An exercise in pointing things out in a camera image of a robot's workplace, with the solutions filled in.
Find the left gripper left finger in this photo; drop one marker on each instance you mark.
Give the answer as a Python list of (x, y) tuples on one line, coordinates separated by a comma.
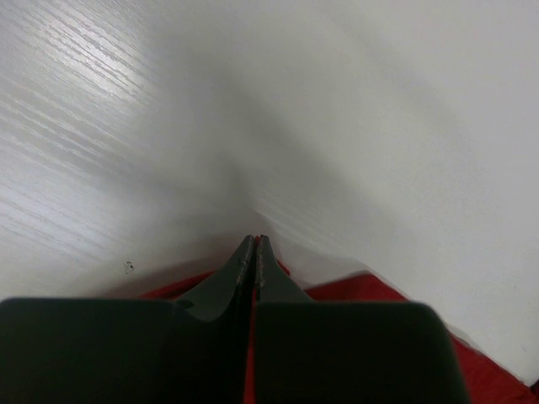
[(192, 349)]

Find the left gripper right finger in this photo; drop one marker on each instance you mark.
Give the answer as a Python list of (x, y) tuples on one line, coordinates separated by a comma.
[(307, 351)]

